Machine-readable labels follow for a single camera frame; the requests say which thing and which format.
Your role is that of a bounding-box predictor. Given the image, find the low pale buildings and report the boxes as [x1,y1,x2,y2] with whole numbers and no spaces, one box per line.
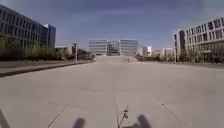
[137,45,174,62]

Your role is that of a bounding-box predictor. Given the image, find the large grey glass building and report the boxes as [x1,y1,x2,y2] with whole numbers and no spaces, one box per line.
[0,3,57,61]

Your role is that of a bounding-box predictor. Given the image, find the low reddish building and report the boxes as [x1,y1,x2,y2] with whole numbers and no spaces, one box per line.
[55,45,81,61]

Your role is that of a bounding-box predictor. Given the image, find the raised kerb strip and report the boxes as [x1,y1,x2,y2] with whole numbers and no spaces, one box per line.
[0,59,93,78]

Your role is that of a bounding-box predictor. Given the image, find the pole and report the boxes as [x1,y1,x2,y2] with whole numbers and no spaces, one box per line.
[73,42,79,62]

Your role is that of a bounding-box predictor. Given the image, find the white multi-storey building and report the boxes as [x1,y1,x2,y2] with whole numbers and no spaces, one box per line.
[172,17,224,64]

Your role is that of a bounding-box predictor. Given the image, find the wide pale glass-fronted building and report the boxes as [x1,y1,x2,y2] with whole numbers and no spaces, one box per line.
[88,39,139,57]

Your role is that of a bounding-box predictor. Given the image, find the robot's own part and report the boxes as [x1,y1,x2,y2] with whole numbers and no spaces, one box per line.
[117,106,130,128]

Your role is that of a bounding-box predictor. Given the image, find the row of green trees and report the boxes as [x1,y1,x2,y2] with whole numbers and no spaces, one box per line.
[0,35,68,62]

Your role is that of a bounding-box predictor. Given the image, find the grey concrete paved plaza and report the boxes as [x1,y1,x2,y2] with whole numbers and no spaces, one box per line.
[0,55,224,128]

